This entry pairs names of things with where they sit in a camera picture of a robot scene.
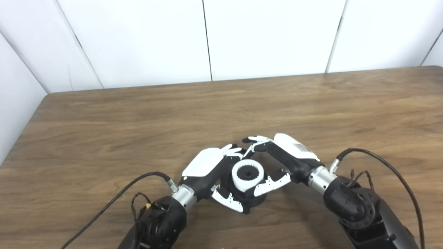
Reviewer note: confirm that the round black part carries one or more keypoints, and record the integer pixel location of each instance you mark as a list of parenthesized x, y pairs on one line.
[(259, 201)]

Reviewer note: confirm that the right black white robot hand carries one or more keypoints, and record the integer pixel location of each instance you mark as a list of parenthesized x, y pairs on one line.
[(294, 152)]

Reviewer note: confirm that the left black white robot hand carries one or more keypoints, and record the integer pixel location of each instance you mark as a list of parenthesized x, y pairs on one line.
[(204, 164)]

